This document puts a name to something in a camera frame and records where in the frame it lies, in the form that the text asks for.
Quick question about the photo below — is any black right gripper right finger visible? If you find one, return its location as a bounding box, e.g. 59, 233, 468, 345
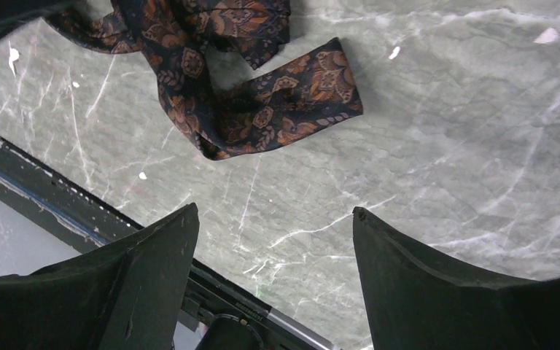
353, 207, 560, 349

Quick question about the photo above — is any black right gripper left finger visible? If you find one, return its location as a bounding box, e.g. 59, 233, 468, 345
0, 203, 200, 349

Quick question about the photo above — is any navy orange paisley tie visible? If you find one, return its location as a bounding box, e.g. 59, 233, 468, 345
46, 0, 364, 160

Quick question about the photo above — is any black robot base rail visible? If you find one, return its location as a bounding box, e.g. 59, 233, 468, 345
0, 136, 335, 349

